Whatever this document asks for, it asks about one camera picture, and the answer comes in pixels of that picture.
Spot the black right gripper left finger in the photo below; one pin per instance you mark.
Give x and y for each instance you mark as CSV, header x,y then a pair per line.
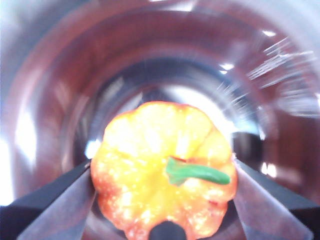
x,y
50,215

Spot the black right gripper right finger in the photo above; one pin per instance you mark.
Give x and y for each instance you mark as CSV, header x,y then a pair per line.
x,y
275,212

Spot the small orange pumpkin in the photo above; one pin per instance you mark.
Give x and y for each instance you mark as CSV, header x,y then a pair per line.
x,y
150,155

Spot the pale green electric steamer pot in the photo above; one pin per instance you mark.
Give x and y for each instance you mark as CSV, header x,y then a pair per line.
x,y
75,75

